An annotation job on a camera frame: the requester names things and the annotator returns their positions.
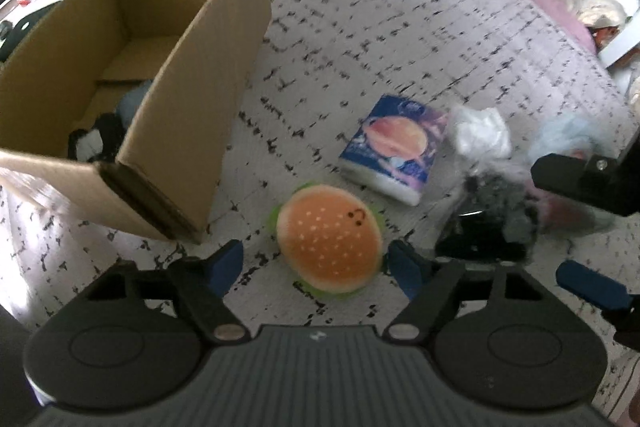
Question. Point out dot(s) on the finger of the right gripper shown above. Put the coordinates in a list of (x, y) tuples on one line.
[(600, 182), (617, 305)]

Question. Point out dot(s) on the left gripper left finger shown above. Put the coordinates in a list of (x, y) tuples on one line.
[(201, 284)]

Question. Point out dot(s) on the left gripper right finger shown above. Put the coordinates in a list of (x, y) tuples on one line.
[(431, 288)]

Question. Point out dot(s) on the grey cat paw plush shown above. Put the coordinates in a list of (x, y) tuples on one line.
[(500, 216)]

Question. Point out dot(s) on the hamburger plush toy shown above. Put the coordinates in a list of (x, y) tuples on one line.
[(330, 239)]

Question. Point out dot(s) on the blue tissue pack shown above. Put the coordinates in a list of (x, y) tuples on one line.
[(394, 149)]

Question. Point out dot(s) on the white cloth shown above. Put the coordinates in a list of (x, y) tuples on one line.
[(479, 134)]

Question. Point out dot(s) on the black white plush toy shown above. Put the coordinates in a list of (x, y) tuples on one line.
[(101, 142)]

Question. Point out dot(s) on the brown cardboard box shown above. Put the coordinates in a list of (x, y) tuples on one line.
[(176, 68)]

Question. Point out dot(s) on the grey patterned bed cover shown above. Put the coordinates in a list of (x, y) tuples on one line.
[(322, 66)]

